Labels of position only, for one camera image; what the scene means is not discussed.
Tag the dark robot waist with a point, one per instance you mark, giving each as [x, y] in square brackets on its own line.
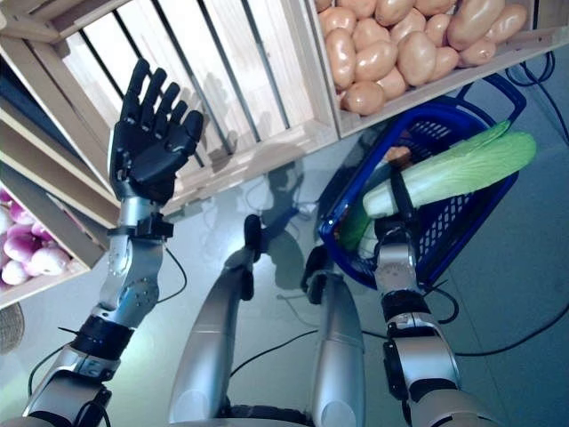
[266, 416]

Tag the woven wicker basket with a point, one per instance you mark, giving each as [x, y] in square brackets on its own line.
[11, 329]

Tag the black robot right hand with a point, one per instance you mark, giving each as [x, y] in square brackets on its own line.
[402, 200]

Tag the purple white toy turnip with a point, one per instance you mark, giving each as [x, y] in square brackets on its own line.
[22, 242]
[49, 260]
[13, 272]
[20, 211]

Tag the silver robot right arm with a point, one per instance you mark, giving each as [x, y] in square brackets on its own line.
[422, 369]

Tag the silver robot left leg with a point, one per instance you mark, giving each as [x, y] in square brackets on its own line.
[209, 338]

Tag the wooden slat crate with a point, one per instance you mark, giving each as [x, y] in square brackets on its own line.
[44, 289]
[249, 66]
[444, 83]

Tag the wooden framed display shelf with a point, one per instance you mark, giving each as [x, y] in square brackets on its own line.
[44, 147]

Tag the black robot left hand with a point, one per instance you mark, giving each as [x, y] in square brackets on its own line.
[146, 147]

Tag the blue plastic shopping basket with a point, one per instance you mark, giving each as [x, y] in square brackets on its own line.
[475, 222]

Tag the tan toy potato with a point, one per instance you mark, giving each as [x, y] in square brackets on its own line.
[415, 58]
[375, 60]
[342, 58]
[478, 52]
[509, 22]
[398, 155]
[364, 98]
[473, 22]

